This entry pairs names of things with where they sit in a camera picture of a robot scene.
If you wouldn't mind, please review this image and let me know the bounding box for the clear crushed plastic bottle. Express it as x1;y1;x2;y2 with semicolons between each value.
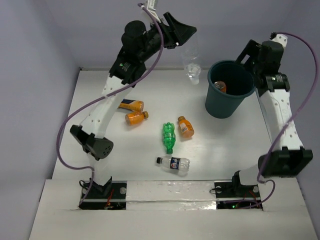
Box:
181;33;202;85

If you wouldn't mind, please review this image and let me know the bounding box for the tall orange juice bottle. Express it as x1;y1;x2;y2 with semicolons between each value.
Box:
214;80;227;93

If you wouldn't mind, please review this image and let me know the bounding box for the orange bottle blue label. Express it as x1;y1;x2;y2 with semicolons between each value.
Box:
118;98;144;112

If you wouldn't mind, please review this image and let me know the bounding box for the small orange bottle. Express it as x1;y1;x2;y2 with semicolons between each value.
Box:
125;111;149;126
177;116;195;139

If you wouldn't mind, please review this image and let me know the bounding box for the green plastic bottle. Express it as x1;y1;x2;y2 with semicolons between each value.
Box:
162;122;176;155

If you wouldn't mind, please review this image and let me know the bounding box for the clear pepsi bottle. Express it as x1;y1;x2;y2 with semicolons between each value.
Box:
156;156;191;176

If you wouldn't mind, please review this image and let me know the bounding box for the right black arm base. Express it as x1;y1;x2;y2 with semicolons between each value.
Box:
209;181;263;210

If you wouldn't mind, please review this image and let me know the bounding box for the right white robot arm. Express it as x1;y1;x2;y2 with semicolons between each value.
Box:
230;33;313;197

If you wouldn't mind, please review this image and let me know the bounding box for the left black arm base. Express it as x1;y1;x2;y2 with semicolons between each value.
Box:
79;181;127;210

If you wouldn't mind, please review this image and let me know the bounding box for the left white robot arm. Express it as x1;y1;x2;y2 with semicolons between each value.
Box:
70;12;197;198

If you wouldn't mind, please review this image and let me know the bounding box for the dark teal plastic bin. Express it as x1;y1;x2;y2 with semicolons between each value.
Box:
205;60;255;119

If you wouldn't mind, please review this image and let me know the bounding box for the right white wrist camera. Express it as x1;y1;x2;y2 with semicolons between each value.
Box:
270;32;288;49

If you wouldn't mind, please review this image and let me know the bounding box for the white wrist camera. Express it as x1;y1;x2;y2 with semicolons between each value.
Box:
137;0;161;23
270;32;288;49

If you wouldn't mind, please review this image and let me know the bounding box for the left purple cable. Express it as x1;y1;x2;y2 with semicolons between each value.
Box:
56;4;165;208

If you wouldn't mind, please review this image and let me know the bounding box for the purple cable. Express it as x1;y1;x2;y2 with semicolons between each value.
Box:
214;31;318;210
56;4;165;208

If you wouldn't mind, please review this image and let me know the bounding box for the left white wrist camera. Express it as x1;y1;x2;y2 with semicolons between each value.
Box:
137;0;161;23

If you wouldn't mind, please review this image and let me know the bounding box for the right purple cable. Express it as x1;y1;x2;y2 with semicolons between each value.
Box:
214;31;318;210

